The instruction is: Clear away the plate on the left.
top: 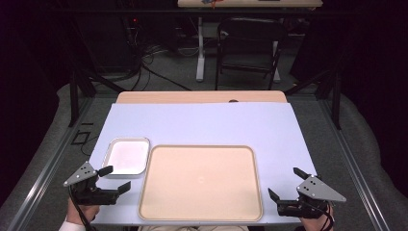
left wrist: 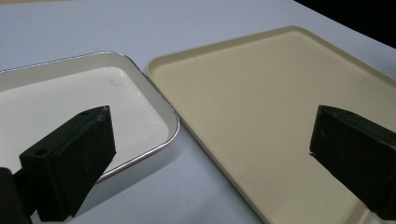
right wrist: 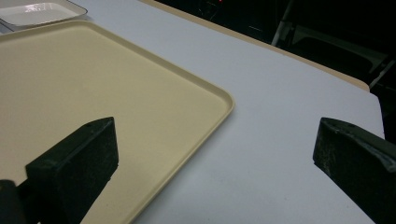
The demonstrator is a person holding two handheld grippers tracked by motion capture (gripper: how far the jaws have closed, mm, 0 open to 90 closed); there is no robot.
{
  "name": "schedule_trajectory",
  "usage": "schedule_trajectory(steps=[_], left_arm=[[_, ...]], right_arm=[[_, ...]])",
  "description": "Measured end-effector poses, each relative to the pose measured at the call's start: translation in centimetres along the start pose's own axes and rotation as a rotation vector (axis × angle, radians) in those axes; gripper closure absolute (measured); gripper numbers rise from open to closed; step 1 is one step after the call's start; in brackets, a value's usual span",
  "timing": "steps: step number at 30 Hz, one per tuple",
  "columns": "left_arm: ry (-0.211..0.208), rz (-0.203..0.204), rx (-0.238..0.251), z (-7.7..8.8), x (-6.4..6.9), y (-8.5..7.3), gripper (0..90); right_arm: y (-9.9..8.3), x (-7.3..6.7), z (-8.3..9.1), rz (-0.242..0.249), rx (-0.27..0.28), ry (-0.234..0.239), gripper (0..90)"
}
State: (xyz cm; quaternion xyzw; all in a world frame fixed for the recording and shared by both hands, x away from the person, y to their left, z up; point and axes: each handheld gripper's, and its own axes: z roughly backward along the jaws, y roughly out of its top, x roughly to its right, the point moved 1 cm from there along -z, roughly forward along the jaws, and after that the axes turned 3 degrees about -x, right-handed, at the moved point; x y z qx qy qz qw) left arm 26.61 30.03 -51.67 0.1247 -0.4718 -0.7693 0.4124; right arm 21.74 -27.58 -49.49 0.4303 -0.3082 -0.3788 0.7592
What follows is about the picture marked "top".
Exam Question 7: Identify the small white metal tray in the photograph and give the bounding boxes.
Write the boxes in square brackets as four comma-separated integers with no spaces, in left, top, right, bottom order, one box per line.
[102,137,151,177]

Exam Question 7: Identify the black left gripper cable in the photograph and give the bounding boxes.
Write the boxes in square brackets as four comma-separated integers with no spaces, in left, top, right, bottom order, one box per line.
[67,186,97,231]

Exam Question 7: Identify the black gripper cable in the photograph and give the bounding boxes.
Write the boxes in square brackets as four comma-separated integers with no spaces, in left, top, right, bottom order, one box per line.
[307,198,335,231]
[67,186,97,231]

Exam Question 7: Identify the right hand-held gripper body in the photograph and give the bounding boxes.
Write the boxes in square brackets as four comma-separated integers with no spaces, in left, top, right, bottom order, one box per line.
[277,174,347,219]

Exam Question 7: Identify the person's white sleeve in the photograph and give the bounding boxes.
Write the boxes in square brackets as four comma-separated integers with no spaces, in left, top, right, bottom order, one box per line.
[58,219,87,231]

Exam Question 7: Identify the light blue table board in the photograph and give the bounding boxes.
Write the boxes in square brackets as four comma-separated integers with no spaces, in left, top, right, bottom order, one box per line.
[89,102,318,226]

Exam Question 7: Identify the person's left hand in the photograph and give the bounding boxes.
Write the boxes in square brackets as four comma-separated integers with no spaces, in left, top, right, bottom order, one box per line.
[65,196,101,226]

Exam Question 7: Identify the black folding chair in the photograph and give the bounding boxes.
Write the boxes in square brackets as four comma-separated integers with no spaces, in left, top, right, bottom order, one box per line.
[214,16,287,91]

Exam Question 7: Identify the black metal stand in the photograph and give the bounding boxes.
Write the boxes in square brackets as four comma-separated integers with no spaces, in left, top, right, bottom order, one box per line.
[284,67,343,131]
[67,68,126,128]

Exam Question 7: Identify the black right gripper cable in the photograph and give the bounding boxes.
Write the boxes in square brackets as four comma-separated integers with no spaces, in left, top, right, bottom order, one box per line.
[307,198,335,231]

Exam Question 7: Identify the black equipment with red light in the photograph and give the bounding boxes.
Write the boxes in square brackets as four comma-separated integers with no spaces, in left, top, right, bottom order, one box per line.
[123,14,142,47]

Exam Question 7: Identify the person's beige trousers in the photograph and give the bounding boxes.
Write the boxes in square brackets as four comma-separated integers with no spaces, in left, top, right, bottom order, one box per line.
[137,224,250,231]

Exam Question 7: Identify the white desk leg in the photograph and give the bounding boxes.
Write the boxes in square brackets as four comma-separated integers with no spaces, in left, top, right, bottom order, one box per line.
[194,16,207,83]

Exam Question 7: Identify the person's right hand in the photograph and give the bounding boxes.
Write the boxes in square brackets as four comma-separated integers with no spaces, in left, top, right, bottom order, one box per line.
[299,210,335,231]

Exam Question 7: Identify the aluminium frame rail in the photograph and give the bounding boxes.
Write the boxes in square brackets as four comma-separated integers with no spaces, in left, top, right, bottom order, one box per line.
[6,95,94,231]
[319,98,392,231]

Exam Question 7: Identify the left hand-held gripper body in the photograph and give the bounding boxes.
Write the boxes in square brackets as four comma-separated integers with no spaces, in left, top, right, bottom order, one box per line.
[63,161,119,206]

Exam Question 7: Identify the large beige plastic tray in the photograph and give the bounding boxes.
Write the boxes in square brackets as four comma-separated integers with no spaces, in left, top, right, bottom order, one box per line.
[138,144,265,223]

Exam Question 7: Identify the wooden table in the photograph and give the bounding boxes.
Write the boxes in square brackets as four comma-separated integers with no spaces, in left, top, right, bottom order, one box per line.
[115,90,289,104]

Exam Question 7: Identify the bundle of black floor cables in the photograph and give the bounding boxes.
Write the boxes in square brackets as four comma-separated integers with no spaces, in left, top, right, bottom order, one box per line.
[109,42,193,92]

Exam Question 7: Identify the light wooden desk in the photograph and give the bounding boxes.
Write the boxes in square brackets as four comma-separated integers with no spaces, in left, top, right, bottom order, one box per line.
[176,0,323,9]

